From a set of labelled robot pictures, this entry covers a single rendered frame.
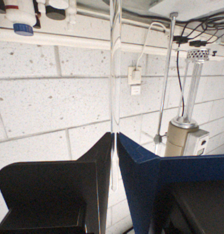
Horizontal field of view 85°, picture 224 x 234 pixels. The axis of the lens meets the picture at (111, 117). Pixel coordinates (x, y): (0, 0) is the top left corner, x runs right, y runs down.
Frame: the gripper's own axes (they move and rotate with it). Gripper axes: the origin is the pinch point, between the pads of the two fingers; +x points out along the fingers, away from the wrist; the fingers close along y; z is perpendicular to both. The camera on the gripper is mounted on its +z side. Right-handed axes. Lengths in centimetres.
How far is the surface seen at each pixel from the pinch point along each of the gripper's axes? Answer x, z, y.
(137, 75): 60, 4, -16
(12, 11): 27.9, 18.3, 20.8
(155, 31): 61, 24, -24
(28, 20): 29.8, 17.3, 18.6
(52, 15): 35.8, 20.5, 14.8
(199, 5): 40, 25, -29
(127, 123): 61, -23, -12
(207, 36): 71, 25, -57
